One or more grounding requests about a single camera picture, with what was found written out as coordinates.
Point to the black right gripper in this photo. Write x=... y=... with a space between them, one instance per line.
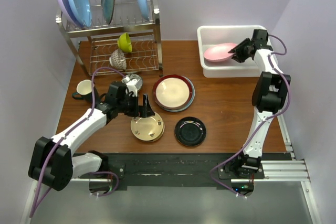
x=239 y=56

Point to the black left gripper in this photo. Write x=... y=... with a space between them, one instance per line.
x=144 y=110

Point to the pink plate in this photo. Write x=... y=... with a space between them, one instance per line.
x=219 y=53

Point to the red rimmed cream plate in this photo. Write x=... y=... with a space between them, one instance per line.
x=172 y=92

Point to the cream and teal plate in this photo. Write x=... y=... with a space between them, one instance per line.
x=189 y=103

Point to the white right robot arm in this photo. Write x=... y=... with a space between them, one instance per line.
x=268 y=100

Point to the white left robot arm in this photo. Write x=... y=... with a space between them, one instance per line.
x=53 y=162

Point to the white plastic bin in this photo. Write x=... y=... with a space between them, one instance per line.
x=209 y=36

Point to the black floral patterned bowl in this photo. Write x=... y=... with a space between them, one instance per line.
x=133 y=78

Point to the cream yellow small plate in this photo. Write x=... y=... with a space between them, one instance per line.
x=134 y=121

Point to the red patterned white bowl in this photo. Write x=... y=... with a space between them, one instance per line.
x=117 y=60

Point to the black small plate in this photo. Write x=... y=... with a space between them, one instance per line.
x=190 y=131

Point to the dark green mug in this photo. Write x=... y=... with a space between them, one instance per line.
x=86 y=90

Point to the lime green bowl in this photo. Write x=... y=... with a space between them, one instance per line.
x=124 y=43

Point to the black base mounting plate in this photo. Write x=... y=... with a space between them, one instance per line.
x=169 y=170

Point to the steel dish rack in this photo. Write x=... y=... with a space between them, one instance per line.
x=93 y=46

